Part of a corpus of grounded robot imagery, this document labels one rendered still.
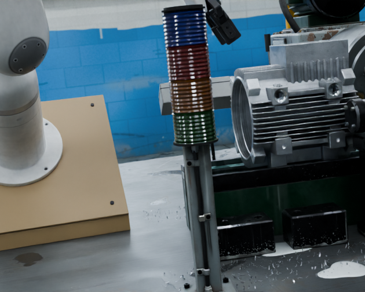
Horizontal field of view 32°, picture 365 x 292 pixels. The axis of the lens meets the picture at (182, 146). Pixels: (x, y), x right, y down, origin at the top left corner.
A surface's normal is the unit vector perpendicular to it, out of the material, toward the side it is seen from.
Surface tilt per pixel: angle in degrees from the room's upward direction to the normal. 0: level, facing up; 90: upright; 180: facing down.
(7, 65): 132
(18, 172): 44
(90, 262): 0
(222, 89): 61
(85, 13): 90
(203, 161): 90
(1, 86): 85
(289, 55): 90
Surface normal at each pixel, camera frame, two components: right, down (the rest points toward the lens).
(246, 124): 0.12, -0.14
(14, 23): 0.57, 0.28
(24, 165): 0.42, 0.74
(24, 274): -0.10, -0.98
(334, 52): 0.16, 0.15
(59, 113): 0.09, -0.61
